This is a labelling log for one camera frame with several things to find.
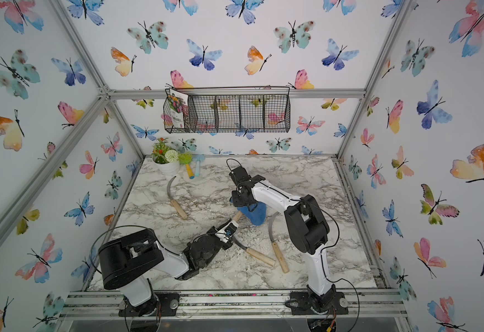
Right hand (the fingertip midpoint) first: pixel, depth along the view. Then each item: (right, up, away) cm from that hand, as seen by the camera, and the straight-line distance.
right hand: (241, 198), depth 94 cm
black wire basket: (-3, +42, +4) cm, 42 cm away
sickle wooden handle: (-33, -3, +7) cm, 34 cm away
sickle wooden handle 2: (-1, -7, -7) cm, 10 cm away
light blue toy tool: (-26, +20, +25) cm, 41 cm away
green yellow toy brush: (-32, +20, +24) cm, 45 cm away
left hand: (-3, -8, -9) cm, 13 cm away
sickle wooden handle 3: (+6, -21, -10) cm, 24 cm away
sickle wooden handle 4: (+17, -24, -12) cm, 32 cm away
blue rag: (+6, -5, -4) cm, 9 cm away
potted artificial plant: (-37, +19, +7) cm, 42 cm away
